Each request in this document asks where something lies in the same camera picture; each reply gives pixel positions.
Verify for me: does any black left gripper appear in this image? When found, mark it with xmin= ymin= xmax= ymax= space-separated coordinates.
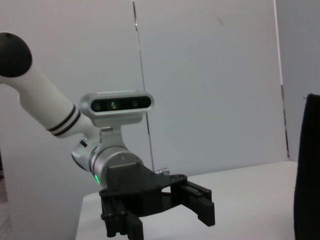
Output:
xmin=98 ymin=163 xmax=216 ymax=240

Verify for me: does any black bag with brown handles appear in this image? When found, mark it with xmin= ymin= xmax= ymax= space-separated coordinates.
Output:
xmin=293 ymin=93 xmax=320 ymax=240

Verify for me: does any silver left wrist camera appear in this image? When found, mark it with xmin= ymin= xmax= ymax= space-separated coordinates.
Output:
xmin=79 ymin=90 xmax=154 ymax=126

